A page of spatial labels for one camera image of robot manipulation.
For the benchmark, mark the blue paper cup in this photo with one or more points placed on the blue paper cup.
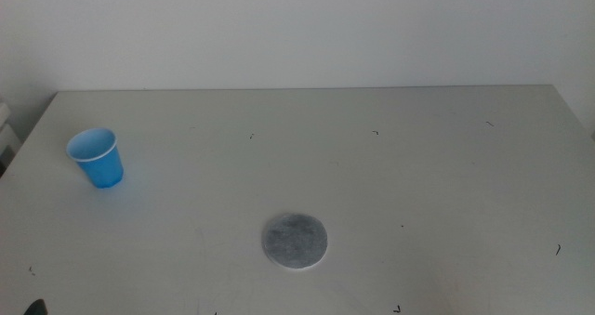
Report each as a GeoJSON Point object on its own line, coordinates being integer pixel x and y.
{"type": "Point", "coordinates": [100, 166]}

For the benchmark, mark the round grey cup mat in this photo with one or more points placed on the round grey cup mat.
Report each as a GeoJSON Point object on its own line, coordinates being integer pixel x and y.
{"type": "Point", "coordinates": [294, 241]}

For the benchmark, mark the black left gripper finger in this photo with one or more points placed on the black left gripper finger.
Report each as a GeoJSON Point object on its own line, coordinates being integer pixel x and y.
{"type": "Point", "coordinates": [36, 308]}

